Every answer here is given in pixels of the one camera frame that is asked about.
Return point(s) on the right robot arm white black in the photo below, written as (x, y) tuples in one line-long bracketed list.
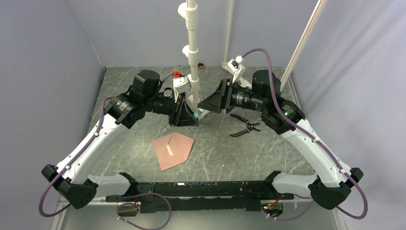
[(328, 186)]

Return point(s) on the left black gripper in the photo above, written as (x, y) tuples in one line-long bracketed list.
[(182, 117)]

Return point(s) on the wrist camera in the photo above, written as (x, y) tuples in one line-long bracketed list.
[(181, 83), (236, 67)]

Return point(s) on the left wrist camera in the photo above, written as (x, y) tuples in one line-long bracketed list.
[(181, 83)]

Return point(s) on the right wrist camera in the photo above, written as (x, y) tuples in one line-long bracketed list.
[(236, 67)]

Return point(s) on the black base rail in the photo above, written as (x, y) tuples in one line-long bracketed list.
[(190, 196)]

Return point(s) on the green glue stick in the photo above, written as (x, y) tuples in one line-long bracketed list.
[(197, 113)]

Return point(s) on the white PVC pipe frame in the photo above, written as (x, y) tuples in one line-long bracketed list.
[(188, 10)]

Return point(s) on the cream paper letter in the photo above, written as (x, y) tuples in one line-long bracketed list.
[(170, 152)]

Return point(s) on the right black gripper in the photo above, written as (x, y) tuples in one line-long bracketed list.
[(221, 98)]

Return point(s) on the pink brown envelope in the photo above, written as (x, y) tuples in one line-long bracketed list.
[(181, 146)]

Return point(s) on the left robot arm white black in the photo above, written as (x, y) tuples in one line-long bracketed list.
[(72, 177)]

